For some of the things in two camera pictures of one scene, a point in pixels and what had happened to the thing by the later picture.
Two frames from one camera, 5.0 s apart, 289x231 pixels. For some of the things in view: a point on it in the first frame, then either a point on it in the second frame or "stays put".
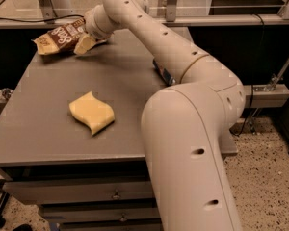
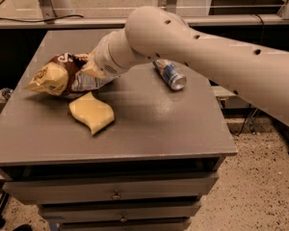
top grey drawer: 31,192 stays put
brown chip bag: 63,39 to 64,75
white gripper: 92,25 to 101,59
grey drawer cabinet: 67,139 stays put
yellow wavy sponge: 94,113 stays put
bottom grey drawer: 153,224 stays put
